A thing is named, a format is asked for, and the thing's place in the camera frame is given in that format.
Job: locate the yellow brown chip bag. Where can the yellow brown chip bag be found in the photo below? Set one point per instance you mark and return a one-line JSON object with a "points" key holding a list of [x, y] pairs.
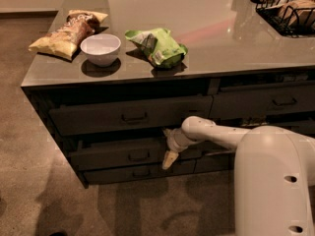
{"points": [[65, 41]]}

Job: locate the black wire basket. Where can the black wire basket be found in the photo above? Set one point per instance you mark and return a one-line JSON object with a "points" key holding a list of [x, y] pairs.
{"points": [[269, 9]]}

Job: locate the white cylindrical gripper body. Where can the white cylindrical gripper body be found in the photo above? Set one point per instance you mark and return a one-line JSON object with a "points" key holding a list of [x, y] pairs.
{"points": [[173, 142]]}

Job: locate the dark counter cabinet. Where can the dark counter cabinet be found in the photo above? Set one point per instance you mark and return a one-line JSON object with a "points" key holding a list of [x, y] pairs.
{"points": [[229, 45]]}

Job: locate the drawer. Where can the drawer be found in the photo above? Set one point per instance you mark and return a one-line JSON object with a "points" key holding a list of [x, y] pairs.
{"points": [[140, 172], [302, 125], [128, 115], [93, 156], [259, 102], [217, 161]]}

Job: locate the brown bag in basket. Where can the brown bag in basket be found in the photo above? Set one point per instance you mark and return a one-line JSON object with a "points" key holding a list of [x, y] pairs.
{"points": [[298, 13]]}

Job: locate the white bowl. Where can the white bowl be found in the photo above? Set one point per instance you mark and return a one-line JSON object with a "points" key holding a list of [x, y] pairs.
{"points": [[101, 49]]}

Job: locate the green snack bag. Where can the green snack bag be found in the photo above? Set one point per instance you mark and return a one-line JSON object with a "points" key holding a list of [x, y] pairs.
{"points": [[160, 48]]}

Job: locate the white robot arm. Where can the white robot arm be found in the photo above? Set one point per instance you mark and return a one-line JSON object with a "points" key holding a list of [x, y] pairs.
{"points": [[273, 171]]}

